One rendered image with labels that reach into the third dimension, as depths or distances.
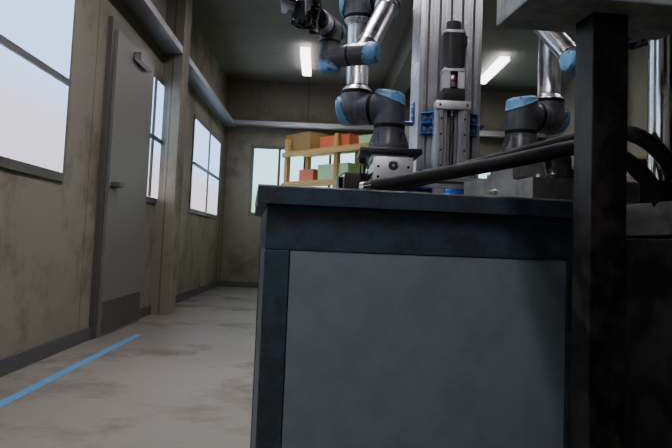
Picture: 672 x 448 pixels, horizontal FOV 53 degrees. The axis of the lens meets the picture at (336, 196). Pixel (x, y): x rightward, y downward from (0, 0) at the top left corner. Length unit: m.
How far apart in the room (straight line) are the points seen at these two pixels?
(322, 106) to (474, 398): 8.95
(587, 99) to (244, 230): 9.11
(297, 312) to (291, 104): 8.95
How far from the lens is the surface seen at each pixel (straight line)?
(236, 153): 10.18
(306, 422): 1.40
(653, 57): 1.45
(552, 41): 2.54
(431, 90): 2.71
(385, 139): 2.44
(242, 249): 10.08
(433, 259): 1.40
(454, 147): 2.63
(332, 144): 8.93
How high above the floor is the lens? 0.69
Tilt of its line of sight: 4 degrees up
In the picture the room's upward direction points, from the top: 2 degrees clockwise
